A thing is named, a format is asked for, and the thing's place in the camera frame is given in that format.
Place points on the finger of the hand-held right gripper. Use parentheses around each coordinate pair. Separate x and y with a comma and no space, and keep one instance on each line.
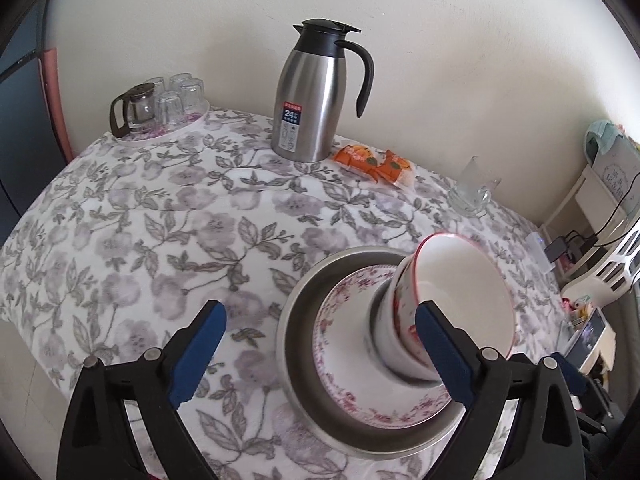
(575,380)

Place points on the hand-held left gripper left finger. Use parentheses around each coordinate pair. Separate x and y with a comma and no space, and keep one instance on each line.
(197,355)

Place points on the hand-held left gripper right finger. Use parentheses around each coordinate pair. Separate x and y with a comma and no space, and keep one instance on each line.
(445,355)

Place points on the white square bowl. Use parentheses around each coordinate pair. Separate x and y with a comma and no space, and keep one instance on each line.
(390,340)

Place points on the strawberry print bowl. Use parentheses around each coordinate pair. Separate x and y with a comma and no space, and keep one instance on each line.
(465,290)

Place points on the pink floral round plate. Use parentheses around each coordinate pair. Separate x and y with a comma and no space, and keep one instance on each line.
(345,340)

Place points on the stainless steel basin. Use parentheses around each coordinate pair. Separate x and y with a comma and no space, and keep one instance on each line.
(300,320)

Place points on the black smartphone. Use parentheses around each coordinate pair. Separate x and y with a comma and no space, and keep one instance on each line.
(585,340)

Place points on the white cutout side rack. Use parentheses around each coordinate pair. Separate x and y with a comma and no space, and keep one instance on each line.
(615,260)

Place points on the black charger adapter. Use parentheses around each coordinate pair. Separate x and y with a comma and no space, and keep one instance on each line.
(555,251)

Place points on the white power strip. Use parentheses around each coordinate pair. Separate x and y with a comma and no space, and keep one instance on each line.
(535,250)

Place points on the grey floral tablecloth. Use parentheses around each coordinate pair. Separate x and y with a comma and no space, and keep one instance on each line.
(125,235)

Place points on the clear glass mug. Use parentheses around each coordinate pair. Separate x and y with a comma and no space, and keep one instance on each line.
(470,195)

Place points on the white storage shelf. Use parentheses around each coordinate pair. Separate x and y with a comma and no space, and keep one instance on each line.
(595,200)

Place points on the orange snack packet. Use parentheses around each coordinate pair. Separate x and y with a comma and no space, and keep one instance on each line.
(355,156)
(395,167)

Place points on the white embroidered cover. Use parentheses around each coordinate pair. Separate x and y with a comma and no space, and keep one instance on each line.
(617,180)

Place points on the white oval tray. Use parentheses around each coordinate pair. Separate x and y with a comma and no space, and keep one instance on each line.
(165,135)

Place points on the teal cloth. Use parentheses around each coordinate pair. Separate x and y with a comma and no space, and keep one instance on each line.
(600,137)

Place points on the stainless steel thermos jug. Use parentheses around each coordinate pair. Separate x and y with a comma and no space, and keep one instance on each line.
(305,100)

